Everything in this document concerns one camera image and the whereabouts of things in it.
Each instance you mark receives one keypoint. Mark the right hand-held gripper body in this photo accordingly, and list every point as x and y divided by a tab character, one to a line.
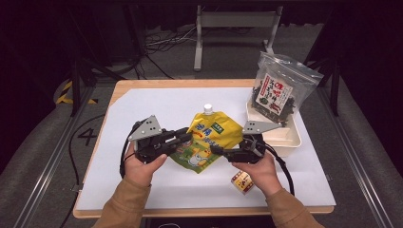
256	127

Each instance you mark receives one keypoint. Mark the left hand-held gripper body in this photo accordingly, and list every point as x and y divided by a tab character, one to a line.
147	129

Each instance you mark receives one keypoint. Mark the yellow spouted refill pouch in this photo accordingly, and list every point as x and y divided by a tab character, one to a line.
215	126

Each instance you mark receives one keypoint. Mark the white plastic container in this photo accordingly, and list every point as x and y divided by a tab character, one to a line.
285	139

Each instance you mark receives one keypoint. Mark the clear bag of dried seaweed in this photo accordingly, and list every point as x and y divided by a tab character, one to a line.
278	88

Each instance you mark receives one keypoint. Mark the person's left hand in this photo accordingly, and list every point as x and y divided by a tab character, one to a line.
142	169

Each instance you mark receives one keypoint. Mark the person's right hand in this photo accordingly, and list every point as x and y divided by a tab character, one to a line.
261	175

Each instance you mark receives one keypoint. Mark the white table mat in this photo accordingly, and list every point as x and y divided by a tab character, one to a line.
164	101

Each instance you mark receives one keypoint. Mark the small red yellow box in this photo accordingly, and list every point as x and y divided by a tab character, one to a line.
242	183

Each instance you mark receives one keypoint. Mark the yellow black hazard tape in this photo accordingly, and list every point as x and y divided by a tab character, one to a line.
65	91

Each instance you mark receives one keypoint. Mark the white metal stand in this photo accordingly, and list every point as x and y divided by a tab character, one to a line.
237	19

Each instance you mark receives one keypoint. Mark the aluminium frame rail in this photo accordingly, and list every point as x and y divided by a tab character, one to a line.
348	142
47	164

